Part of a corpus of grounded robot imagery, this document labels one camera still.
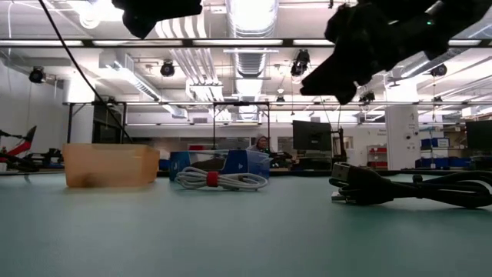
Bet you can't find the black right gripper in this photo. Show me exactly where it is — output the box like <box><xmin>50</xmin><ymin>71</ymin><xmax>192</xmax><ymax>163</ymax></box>
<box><xmin>299</xmin><ymin>0</ymin><xmax>451</xmax><ymax>105</ymax></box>

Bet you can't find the black USB cable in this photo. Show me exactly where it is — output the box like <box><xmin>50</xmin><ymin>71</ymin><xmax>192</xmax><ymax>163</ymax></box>
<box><xmin>328</xmin><ymin>162</ymin><xmax>492</xmax><ymax>209</ymax></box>

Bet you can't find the white cable with red strap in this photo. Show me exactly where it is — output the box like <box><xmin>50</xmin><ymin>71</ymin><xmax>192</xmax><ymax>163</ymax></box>
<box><xmin>175</xmin><ymin>165</ymin><xmax>269</xmax><ymax>192</ymax></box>

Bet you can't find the black computer monitor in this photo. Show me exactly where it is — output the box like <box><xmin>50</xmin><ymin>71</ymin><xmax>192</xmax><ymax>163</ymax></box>
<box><xmin>292</xmin><ymin>119</ymin><xmax>333</xmax><ymax>152</ymax></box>
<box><xmin>465</xmin><ymin>119</ymin><xmax>492</xmax><ymax>152</ymax></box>

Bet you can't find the black ceiling spotlight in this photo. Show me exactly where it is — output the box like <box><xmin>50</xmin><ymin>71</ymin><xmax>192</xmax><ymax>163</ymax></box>
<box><xmin>160</xmin><ymin>60</ymin><xmax>176</xmax><ymax>78</ymax></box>
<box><xmin>430</xmin><ymin>62</ymin><xmax>448</xmax><ymax>78</ymax></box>
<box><xmin>28</xmin><ymin>66</ymin><xmax>45</xmax><ymax>84</ymax></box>

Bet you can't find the white building pillar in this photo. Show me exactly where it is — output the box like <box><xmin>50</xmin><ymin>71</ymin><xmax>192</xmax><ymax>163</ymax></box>
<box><xmin>384</xmin><ymin>105</ymin><xmax>421</xmax><ymax>171</ymax></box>

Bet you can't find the shelf with red bins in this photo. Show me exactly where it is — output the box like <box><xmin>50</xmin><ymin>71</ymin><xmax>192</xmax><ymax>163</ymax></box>
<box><xmin>366</xmin><ymin>145</ymin><xmax>388</xmax><ymax>170</ymax></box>

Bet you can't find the person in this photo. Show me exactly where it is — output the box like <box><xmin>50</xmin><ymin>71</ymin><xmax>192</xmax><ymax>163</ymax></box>
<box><xmin>247</xmin><ymin>132</ymin><xmax>273</xmax><ymax>154</ymax></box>

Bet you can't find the blue storage bins row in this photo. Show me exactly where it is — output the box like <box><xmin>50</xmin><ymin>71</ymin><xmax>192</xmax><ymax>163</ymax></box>
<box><xmin>414</xmin><ymin>137</ymin><xmax>473</xmax><ymax>170</ymax></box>

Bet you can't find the translucent orange plastic bin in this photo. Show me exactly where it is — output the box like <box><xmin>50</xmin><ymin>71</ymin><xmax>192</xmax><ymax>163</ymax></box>
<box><xmin>61</xmin><ymin>143</ymin><xmax>161</xmax><ymax>189</ymax></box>

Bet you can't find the red black robot device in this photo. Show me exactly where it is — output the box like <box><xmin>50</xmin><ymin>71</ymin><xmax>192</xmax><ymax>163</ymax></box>
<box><xmin>0</xmin><ymin>125</ymin><xmax>65</xmax><ymax>173</ymax></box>

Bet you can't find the black overhead frame bar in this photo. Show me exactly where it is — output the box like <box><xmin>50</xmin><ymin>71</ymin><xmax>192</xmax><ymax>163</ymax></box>
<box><xmin>0</xmin><ymin>38</ymin><xmax>492</xmax><ymax>48</ymax></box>

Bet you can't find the black metal workstation frame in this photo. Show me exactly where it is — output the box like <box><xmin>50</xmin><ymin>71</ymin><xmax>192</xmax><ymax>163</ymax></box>
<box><xmin>212</xmin><ymin>101</ymin><xmax>271</xmax><ymax>153</ymax></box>

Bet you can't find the thin black hanging cable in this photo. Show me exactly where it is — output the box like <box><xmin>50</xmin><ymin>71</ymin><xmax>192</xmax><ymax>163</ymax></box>
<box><xmin>37</xmin><ymin>0</ymin><xmax>135</xmax><ymax>144</ymax></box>

